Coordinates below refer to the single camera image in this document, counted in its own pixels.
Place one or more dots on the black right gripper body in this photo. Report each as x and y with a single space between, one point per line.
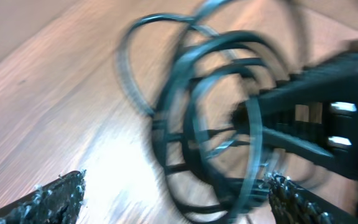
340 114

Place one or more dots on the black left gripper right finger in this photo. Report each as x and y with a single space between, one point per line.
293 204

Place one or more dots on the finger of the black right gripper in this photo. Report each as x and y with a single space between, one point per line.
305 149
319 84

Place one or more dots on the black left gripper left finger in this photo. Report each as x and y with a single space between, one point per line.
58 202

